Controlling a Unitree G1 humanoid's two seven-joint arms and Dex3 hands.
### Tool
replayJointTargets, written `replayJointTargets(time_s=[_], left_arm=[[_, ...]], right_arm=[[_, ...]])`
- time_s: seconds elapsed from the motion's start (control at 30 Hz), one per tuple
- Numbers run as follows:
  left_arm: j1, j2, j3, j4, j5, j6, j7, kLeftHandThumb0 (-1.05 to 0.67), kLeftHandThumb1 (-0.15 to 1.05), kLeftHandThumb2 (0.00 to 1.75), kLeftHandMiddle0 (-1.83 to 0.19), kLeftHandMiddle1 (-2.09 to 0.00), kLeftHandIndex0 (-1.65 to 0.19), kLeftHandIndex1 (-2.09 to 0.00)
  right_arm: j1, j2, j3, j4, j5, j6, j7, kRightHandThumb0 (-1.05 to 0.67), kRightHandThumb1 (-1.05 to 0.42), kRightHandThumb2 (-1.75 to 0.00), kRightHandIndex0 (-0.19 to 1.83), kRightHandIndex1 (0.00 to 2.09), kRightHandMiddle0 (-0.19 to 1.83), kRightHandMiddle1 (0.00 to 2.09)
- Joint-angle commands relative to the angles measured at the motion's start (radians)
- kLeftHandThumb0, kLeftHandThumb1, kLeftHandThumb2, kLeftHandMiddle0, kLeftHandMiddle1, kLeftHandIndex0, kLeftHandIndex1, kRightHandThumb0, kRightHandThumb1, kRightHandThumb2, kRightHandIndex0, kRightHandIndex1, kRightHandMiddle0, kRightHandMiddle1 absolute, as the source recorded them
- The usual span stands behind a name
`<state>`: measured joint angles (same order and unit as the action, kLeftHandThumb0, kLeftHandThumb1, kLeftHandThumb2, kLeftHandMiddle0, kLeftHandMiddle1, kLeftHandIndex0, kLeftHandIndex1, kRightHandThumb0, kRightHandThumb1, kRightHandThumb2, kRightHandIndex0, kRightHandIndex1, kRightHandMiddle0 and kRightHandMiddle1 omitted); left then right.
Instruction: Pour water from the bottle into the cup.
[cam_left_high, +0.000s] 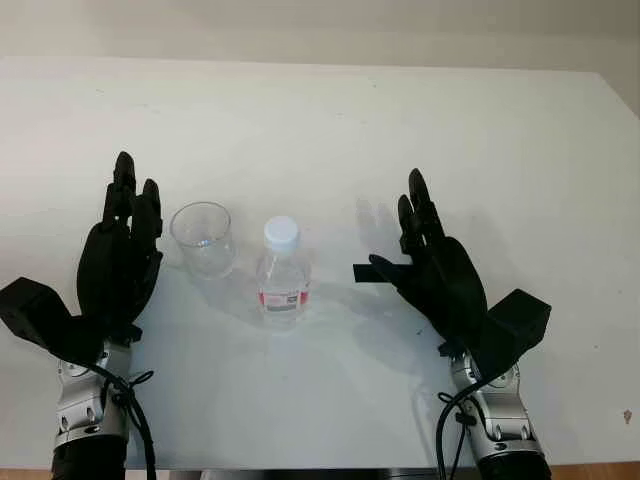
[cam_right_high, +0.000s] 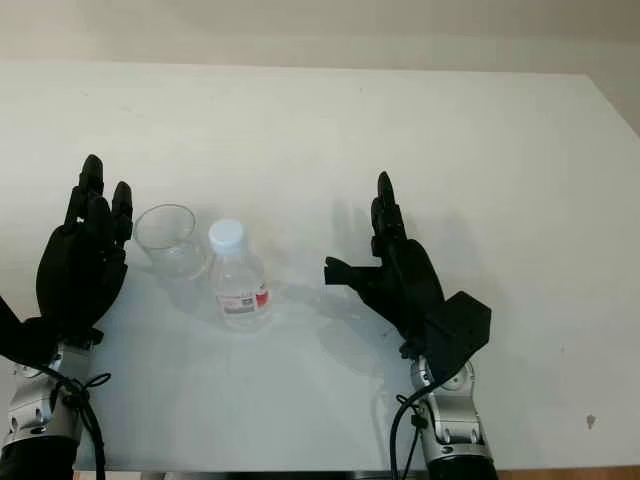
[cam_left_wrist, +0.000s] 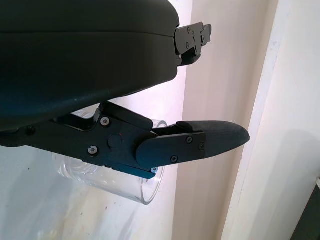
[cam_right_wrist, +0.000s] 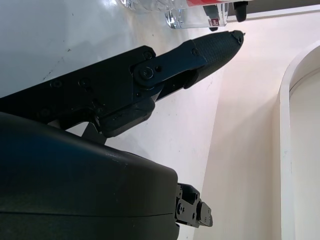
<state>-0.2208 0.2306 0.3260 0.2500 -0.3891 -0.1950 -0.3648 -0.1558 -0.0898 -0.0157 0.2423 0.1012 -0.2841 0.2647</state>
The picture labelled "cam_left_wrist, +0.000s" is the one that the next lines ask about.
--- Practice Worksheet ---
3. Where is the clear plastic cup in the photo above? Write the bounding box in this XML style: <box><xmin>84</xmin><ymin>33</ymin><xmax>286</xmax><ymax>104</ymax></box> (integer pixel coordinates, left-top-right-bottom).
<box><xmin>51</xmin><ymin>112</ymin><xmax>169</xmax><ymax>207</ymax></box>

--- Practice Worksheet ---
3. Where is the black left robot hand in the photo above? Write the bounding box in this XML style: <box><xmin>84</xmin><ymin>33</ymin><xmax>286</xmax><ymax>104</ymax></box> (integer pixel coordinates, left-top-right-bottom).
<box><xmin>0</xmin><ymin>0</ymin><xmax>251</xmax><ymax>180</ymax></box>

